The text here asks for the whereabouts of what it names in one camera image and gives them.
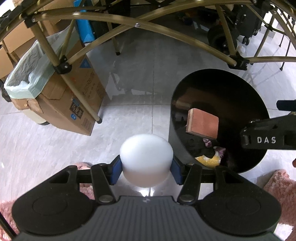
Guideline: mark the black round trash bin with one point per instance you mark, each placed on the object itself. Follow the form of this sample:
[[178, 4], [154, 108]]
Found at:
[[228, 97]]

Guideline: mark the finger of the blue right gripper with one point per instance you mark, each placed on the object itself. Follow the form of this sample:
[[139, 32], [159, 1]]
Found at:
[[286, 105]]

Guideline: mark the pink sponge block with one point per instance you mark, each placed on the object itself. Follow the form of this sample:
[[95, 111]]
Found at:
[[203, 124]]

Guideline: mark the cardboard box with green liner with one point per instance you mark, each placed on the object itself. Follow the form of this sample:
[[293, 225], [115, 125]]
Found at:
[[33, 84]]

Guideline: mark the pink satin cloth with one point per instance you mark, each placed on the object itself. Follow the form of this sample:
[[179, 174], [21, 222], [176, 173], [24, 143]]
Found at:
[[212, 147]]

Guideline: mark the yellow white plush hamster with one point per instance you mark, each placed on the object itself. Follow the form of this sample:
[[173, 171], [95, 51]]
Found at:
[[214, 161]]

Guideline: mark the black suitcase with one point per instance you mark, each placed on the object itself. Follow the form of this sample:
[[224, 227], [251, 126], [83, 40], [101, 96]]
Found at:
[[247, 23]]

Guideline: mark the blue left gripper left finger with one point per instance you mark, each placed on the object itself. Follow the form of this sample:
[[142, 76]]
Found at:
[[114, 170]]

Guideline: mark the folding table frame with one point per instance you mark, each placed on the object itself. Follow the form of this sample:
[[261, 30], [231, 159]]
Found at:
[[152, 64]]

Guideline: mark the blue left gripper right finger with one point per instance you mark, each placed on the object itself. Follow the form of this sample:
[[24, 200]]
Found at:
[[177, 170]]

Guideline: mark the white foam ball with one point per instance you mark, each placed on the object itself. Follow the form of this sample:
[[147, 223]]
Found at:
[[146, 159]]

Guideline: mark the pink fuzzy slipper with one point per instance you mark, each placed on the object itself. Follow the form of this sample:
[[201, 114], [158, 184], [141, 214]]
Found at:
[[282, 187], [6, 208]]

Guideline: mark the pink fuzzy slipper right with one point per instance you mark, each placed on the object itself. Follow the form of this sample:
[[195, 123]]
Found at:
[[282, 187]]

